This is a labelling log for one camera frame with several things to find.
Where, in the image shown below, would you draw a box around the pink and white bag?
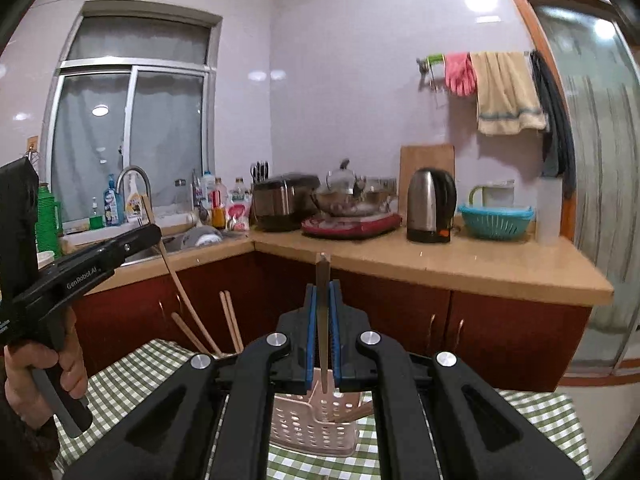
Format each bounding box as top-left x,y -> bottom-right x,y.
226,199 -> 252,232

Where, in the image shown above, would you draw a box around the red induction cooker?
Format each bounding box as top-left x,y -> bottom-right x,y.
301,212 -> 403,239

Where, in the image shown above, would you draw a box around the stainless steel sink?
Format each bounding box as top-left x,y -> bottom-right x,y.
120,232 -> 241,266

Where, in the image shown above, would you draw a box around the aluminium frame window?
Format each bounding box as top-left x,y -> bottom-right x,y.
37,0 -> 223,236

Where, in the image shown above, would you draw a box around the steel wok lid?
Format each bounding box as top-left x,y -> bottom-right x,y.
325,159 -> 359,194

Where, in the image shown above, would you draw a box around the steel wok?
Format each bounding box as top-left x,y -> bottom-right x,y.
312,177 -> 396,217

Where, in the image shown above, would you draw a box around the dark hanging cloth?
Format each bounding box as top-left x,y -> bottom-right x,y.
530,50 -> 577,201

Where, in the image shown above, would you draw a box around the wood-framed glass door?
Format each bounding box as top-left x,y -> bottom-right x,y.
500,0 -> 640,388

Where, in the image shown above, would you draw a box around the pink perforated utensil basket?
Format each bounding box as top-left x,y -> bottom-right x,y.
215,352 -> 376,458

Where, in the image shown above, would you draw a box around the dark rice cooker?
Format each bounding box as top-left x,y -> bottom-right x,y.
252,173 -> 321,232

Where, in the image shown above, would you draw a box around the green and white pitcher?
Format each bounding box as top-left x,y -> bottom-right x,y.
468,180 -> 516,207

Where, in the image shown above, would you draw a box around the green thermos flask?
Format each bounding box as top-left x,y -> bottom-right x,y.
36,182 -> 63,261

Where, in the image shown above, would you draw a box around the wooden knife block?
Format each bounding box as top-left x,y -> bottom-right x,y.
250,180 -> 264,226

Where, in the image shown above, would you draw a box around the steel electric kettle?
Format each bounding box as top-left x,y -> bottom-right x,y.
406,167 -> 458,244

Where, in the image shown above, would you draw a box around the metal towel rail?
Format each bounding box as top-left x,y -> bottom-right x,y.
416,50 -> 538,93

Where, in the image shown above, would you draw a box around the yellow oil bottle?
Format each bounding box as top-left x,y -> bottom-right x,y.
211,190 -> 227,230

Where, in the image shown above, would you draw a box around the translucent plastic container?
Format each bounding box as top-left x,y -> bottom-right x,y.
536,177 -> 566,247

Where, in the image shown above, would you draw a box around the person's left hand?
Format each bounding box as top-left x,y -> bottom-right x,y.
4,305 -> 90,431

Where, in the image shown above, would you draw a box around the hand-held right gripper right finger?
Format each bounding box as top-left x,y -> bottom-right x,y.
327,280 -> 586,480

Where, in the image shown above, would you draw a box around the pink rubber gloves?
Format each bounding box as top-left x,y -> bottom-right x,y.
444,52 -> 478,97

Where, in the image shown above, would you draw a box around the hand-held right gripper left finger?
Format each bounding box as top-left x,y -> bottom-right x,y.
62,282 -> 321,480

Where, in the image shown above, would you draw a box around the wooden cutting board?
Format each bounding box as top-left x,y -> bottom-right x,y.
398,144 -> 456,216

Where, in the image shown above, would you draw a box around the person's left forearm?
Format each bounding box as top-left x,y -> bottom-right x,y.
0,395 -> 61,480

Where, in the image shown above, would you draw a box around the thin metal utensil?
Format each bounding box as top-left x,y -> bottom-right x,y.
315,252 -> 332,395

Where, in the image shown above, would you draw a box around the wooden chopstick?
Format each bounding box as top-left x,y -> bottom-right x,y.
219,291 -> 240,354
225,290 -> 245,353
171,312 -> 210,355
141,195 -> 222,356

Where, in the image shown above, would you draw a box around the red-brown kitchen counter cabinet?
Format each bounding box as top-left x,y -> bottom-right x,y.
60,232 -> 615,393

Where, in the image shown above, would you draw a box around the blue detergent bottle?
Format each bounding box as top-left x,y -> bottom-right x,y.
102,175 -> 124,227

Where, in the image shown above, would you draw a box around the beige striped towel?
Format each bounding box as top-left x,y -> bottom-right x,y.
469,51 -> 548,136

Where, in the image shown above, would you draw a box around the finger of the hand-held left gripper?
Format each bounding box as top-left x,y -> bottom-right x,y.
52,224 -> 163,275

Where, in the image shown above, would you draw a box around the teal plastic colander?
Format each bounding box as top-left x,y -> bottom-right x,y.
457,203 -> 536,240

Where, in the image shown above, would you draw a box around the white plastic bottle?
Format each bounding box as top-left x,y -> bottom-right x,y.
200,171 -> 217,211

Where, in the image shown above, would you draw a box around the curved metal faucet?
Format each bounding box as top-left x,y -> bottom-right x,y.
116,165 -> 152,223

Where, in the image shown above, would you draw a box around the white spray bottle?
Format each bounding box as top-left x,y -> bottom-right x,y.
124,172 -> 145,223

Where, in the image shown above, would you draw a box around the green checkered tablecloth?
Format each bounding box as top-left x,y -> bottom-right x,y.
52,338 -> 593,480

